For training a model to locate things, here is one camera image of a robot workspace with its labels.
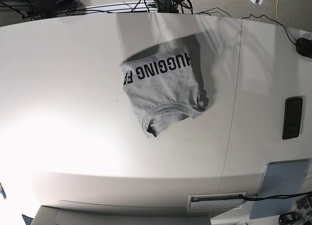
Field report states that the grey T-shirt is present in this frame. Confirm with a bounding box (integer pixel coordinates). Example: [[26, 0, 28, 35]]
[[120, 35, 209, 137]]

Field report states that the black smartphone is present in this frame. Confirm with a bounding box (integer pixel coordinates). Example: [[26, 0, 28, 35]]
[[282, 97, 303, 140]]

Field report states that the blue-grey tablet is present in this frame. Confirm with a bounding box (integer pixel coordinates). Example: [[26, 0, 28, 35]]
[[249, 159, 310, 220]]

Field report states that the black computer mouse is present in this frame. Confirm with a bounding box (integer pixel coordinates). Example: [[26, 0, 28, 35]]
[[295, 37, 312, 58]]

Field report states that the blue orange pen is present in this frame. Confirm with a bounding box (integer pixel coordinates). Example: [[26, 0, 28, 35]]
[[0, 184, 7, 200]]

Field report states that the white table cable box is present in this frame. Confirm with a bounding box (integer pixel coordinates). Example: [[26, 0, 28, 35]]
[[187, 192, 247, 213]]

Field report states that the black mouse cable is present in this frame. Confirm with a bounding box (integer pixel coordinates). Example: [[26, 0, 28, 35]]
[[241, 14, 298, 46]]

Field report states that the black power cable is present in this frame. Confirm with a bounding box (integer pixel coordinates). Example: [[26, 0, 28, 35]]
[[240, 192, 312, 202]]

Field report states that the yellow cable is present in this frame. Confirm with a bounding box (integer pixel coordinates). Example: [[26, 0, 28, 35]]
[[275, 0, 285, 25]]

